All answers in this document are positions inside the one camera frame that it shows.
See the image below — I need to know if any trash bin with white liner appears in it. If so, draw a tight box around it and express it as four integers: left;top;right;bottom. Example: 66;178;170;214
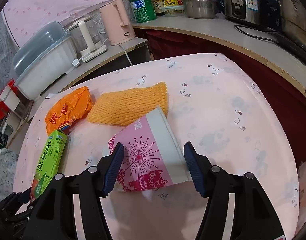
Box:
296;161;306;233

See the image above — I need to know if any white glass electric kettle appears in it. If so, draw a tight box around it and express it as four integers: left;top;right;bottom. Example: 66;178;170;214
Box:
67;16;107;63

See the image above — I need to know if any pink floral curtain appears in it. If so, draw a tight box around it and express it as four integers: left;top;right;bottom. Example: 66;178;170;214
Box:
3;0;112;47

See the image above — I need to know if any green tin can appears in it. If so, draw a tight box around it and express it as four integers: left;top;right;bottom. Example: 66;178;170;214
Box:
129;0;157;23

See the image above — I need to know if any red plastic basket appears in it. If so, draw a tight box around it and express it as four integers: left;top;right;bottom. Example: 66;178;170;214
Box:
0;79;19;120

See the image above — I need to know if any green tea carton box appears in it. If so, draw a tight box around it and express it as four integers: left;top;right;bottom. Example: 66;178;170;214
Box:
29;130;67;202

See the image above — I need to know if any small steel pot with lid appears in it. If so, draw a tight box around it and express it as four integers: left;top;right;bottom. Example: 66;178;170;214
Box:
182;0;217;19

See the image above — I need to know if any pink electric kettle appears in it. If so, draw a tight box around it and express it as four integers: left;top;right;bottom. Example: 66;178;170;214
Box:
99;0;135;46

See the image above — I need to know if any white power plug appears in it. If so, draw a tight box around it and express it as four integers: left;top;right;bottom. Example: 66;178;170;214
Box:
72;58;82;67

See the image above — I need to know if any large steel steamer pot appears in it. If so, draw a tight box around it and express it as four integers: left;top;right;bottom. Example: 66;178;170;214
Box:
278;0;306;51

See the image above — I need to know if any pink floral tablecloth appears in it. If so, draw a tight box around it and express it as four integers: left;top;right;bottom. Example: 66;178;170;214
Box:
12;52;300;240

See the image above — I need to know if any black power cable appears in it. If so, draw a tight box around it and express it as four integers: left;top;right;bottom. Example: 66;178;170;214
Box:
233;24;281;45

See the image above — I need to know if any silver rice cooker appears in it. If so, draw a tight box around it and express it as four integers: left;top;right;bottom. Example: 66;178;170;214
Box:
224;0;268;26

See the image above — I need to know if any pink white paper cup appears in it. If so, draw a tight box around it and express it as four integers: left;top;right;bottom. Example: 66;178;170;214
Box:
102;107;192;192

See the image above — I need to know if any orange plastic bag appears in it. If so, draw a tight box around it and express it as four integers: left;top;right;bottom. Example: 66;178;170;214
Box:
45;86;93;135

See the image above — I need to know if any white dish rack with lid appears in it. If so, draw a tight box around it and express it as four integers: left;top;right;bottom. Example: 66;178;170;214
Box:
12;22;77;101

